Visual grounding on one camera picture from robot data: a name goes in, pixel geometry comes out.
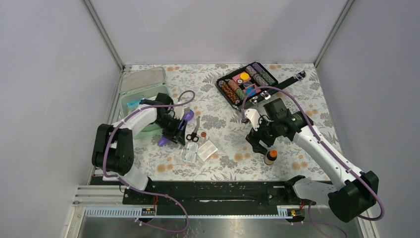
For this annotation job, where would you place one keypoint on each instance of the brown bottle orange cap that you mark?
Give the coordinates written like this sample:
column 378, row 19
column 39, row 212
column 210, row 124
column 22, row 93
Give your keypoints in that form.
column 270, row 157

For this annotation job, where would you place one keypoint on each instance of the mint green medicine kit case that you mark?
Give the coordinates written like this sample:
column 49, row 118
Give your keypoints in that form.
column 143, row 84

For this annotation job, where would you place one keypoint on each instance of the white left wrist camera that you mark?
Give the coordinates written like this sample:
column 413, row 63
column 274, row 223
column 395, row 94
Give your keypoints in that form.
column 178, row 112

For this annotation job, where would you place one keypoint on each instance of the alcohol wipes clear bag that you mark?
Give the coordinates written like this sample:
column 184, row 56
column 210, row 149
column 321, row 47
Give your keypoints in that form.
column 190, row 152

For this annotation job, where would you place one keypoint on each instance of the white slotted cable duct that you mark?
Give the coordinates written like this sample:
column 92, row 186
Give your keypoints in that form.
column 281, row 213

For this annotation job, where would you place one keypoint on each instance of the blue cotton ball bag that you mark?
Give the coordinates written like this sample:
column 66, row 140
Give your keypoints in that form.
column 134, row 104

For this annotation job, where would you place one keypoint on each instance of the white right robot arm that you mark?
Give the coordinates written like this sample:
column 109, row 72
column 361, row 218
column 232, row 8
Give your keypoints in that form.
column 352, row 191

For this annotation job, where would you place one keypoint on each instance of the black handled scissors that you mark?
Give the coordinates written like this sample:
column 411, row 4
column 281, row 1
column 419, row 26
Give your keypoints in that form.
column 193, row 137

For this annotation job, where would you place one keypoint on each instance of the purple flashlight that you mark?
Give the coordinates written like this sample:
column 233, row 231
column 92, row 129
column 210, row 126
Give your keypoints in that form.
column 188, row 115

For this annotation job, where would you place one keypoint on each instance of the gauze pads clear bag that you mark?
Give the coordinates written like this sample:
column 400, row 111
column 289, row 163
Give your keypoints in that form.
column 206, row 150

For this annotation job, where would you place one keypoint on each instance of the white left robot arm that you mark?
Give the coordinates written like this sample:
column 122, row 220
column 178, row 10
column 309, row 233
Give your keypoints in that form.
column 113, row 150

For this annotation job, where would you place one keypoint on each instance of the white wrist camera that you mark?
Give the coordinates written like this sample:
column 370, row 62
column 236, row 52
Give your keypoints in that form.
column 178, row 112
column 253, row 116

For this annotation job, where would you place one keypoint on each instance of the black poker chip case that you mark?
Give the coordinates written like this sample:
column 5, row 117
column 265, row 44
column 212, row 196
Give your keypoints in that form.
column 243, row 85

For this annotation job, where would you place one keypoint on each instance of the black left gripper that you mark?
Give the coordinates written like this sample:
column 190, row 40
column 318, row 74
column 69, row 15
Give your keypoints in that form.
column 176, row 135

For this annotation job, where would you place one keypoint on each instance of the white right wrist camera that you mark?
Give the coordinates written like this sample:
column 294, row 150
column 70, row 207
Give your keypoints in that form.
column 253, row 116

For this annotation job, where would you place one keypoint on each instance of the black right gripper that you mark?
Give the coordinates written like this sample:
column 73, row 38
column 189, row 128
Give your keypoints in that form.
column 253, row 138

